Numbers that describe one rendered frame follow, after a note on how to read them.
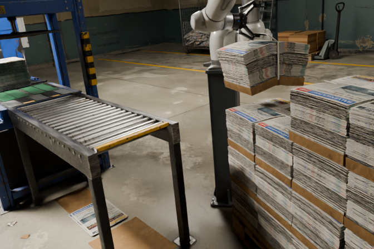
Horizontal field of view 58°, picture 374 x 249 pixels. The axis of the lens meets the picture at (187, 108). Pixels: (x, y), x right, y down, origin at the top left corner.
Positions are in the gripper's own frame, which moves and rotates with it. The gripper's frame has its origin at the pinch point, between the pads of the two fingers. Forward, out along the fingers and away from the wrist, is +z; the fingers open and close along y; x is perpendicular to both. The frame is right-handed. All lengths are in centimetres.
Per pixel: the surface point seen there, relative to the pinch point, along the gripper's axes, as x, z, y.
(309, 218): 62, -15, 78
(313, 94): 61, -18, 25
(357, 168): 83, -18, 45
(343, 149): 76, -17, 41
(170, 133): -11, -50, 60
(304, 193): 59, -16, 68
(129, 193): -86, -61, 137
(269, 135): 34, -17, 51
